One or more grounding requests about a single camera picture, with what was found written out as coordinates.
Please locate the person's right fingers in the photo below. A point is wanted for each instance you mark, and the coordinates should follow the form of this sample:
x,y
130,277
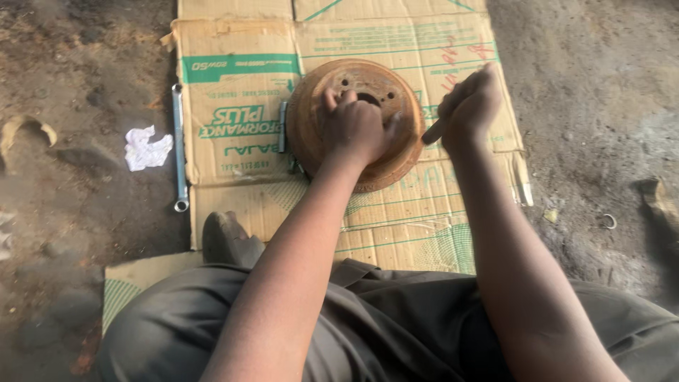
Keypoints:
x,y
452,106

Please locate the long silver box wrench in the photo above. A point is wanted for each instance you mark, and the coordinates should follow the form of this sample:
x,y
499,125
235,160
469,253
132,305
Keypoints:
x,y
180,154

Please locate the crumpled white paper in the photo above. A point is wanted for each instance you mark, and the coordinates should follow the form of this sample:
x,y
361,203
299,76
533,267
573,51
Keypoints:
x,y
146,151

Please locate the person's dark worn shoe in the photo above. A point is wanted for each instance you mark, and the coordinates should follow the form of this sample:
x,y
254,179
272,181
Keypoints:
x,y
228,241

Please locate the person's grey trousers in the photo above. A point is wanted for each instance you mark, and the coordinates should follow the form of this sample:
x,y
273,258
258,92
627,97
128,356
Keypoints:
x,y
175,329

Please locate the brown scrap lump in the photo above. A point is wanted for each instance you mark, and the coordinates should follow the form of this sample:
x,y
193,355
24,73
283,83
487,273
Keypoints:
x,y
658,201

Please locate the curved tan scrap piece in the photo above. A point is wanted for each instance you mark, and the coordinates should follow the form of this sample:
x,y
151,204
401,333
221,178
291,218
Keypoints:
x,y
24,130

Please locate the person's left hand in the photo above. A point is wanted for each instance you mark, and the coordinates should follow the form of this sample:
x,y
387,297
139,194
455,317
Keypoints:
x,y
355,130

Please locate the printed flattened cardboard sheet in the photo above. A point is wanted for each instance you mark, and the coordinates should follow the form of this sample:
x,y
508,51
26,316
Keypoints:
x,y
238,79

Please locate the rusty brake drum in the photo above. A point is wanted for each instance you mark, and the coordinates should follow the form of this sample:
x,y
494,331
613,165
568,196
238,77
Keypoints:
x,y
307,124

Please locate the person's right hand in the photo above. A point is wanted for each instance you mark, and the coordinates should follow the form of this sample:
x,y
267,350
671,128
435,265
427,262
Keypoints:
x,y
472,109

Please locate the short silver socket bar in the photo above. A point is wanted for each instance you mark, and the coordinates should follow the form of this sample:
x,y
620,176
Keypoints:
x,y
282,127

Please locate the small metal parts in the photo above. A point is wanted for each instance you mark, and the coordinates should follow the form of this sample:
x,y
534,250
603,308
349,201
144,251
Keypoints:
x,y
295,164

